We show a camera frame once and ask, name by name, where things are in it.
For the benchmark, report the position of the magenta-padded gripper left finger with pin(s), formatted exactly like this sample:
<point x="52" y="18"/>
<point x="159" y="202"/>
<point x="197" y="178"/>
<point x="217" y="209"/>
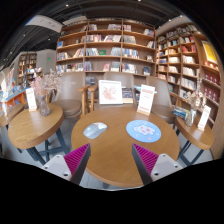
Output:
<point x="76" y="160"/>

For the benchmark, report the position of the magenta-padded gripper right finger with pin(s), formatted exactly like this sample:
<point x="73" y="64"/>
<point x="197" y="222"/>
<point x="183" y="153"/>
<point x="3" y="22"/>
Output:
<point x="146" y="160"/>

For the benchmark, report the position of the grey computer mouse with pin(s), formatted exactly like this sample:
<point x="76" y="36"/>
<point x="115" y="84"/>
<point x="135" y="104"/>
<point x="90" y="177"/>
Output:
<point x="95" y="130"/>

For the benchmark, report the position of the round blue mouse pad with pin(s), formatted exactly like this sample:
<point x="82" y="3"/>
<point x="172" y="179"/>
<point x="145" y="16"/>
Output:
<point x="143" y="131"/>

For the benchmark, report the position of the round wooden side table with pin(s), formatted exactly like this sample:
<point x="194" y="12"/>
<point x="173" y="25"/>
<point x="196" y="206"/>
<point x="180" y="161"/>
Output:
<point x="195" y="135"/>
<point x="33" y="128"/>

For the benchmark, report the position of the stack of books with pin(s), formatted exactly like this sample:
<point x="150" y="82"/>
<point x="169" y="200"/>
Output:
<point x="180" y="112"/>

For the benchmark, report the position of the large white sign card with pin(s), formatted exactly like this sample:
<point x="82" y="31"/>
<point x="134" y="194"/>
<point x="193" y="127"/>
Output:
<point x="146" y="100"/>

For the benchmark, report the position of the glass vase with pink flowers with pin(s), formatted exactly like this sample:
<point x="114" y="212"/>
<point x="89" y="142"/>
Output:
<point x="44" y="108"/>

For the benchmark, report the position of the beige wooden-armed armchair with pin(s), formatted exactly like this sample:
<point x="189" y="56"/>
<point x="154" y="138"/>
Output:
<point x="68" y="96"/>
<point x="115" y="76"/>
<point x="161" y="96"/>

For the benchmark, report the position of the dark-covered standing book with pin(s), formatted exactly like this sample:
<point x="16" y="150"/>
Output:
<point x="127" y="95"/>

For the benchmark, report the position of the small white sign card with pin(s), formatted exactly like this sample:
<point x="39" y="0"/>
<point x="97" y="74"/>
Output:
<point x="31" y="99"/>
<point x="204" y="117"/>

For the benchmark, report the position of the blue flat book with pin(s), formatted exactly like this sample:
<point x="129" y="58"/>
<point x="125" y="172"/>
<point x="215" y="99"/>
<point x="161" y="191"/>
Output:
<point x="137" y="88"/>

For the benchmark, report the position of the white framed flower picture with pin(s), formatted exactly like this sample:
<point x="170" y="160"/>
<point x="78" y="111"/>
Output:
<point x="110" y="92"/>

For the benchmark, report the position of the colourful display stand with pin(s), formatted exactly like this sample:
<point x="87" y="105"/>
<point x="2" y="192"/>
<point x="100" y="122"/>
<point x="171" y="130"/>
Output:
<point x="11" y="91"/>

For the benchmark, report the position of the curved wooden bookshelf unit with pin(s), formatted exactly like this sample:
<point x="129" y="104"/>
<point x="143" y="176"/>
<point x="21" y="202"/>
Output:
<point x="186" y="63"/>

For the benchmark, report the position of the distant wooden bookshelf unit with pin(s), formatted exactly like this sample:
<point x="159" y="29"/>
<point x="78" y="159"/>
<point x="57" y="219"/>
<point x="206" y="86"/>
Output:
<point x="27" y="65"/>

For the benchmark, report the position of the wide wooden bookshelf unit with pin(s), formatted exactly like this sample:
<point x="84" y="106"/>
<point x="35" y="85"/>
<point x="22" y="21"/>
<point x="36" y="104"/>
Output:
<point x="103" y="46"/>

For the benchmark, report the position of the white hanging ceiling panel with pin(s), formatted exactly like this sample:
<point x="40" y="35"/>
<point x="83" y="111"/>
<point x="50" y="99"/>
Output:
<point x="43" y="23"/>

